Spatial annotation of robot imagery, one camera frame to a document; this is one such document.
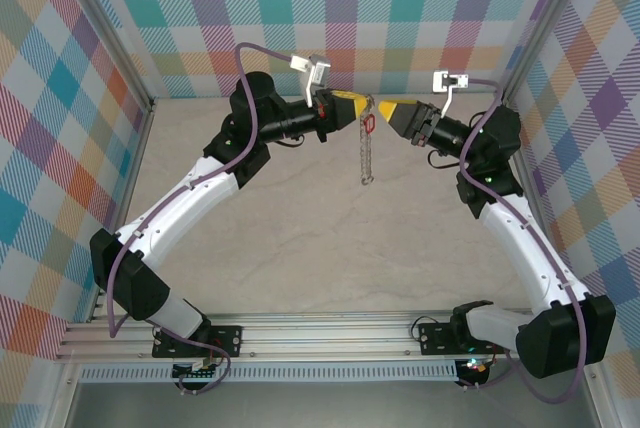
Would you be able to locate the small red clasp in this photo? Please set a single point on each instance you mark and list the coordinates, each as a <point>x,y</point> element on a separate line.
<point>367,124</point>

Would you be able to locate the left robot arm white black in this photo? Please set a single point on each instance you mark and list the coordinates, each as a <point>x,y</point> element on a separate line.
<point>170,218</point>

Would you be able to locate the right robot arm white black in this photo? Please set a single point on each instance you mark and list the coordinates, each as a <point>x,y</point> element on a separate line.
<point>520,253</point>

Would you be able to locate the grey metal panel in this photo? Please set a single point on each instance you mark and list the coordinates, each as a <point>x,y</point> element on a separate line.
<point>325,405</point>

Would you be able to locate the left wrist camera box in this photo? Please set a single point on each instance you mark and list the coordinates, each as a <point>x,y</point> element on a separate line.
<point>317,70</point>

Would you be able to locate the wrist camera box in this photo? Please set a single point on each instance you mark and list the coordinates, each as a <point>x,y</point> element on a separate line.
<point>317,70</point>
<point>447,82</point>

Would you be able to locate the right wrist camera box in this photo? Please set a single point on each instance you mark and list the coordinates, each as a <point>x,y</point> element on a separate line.
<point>447,82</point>

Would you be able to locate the right aluminium frame post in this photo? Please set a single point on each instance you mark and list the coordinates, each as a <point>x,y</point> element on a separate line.
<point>544,23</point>

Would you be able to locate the aluminium frame post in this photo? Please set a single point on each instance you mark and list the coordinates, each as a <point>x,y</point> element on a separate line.
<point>118,33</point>
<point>544,23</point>

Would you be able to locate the left aluminium frame post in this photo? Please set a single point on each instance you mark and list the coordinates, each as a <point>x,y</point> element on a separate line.
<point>118,33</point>

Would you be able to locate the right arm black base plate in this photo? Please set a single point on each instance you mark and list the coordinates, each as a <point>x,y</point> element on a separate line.
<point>435,338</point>

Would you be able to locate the aluminium cross rail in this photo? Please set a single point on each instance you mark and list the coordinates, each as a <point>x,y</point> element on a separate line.
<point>325,333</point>

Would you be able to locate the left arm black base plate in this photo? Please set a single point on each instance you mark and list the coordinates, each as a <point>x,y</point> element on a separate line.
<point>225,340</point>

